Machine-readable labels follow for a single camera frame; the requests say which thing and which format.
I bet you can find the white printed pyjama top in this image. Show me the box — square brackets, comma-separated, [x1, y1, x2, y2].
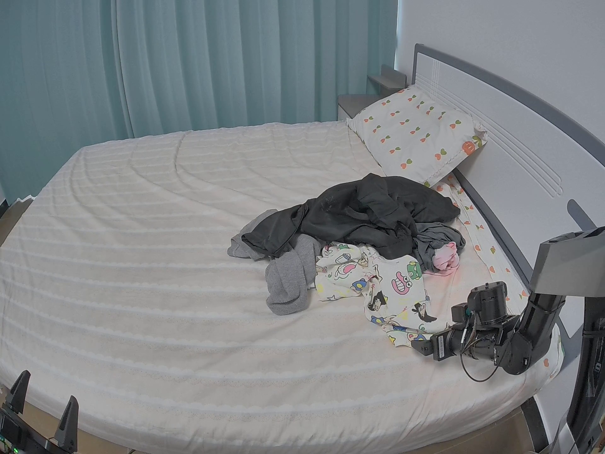
[314, 242, 452, 349]

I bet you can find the bed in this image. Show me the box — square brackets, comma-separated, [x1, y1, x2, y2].
[0, 43, 605, 454]

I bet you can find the pink garment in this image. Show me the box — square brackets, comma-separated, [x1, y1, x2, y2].
[432, 241, 460, 273]

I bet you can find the dark grey garment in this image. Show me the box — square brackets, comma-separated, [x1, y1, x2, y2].
[413, 223, 467, 273]

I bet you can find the white printed pillow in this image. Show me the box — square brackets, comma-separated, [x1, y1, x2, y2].
[346, 84, 488, 189]

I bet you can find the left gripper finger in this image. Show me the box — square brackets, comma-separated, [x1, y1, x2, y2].
[9, 370, 31, 415]
[53, 395, 79, 445]

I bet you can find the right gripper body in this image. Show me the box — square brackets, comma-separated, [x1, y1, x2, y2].
[431, 327, 473, 362]

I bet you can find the black garment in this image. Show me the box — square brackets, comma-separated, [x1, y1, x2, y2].
[241, 173, 461, 260]

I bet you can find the black cable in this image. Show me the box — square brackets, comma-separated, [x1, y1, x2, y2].
[459, 341, 503, 383]

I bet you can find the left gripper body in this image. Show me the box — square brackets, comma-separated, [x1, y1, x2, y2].
[0, 407, 76, 454]

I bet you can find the grey bedside table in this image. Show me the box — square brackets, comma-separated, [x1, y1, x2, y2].
[337, 64, 408, 122]

